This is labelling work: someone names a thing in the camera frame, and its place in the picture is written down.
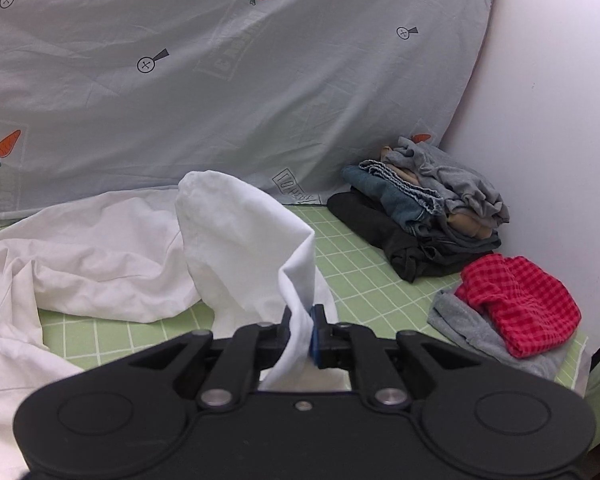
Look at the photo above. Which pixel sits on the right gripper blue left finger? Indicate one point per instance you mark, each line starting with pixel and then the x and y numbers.
pixel 238 361

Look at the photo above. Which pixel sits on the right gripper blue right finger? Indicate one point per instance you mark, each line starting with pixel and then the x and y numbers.
pixel 363 356

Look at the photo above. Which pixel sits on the white trousers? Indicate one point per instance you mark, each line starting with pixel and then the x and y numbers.
pixel 249 258

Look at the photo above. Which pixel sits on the green grid mat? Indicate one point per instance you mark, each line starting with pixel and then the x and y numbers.
pixel 370 269

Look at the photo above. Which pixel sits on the black folded garment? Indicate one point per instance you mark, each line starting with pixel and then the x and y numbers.
pixel 435 254

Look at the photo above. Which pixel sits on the grey sweatshirt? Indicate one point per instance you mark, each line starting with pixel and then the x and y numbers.
pixel 473 332

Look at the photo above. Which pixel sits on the blue denim jeans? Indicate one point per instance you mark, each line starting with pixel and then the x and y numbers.
pixel 412 207

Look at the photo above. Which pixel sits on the tan folded garment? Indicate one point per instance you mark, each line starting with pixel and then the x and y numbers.
pixel 459 221

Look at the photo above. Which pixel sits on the grey crumpled garment on pile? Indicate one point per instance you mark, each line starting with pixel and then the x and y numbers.
pixel 462 188

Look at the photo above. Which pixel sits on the red checked garment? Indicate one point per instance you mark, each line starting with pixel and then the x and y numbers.
pixel 531 310

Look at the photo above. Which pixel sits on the white curved backdrop panel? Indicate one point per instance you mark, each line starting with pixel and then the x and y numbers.
pixel 530 122

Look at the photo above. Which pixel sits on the grey carrot print sheet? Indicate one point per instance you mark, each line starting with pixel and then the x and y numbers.
pixel 111 95

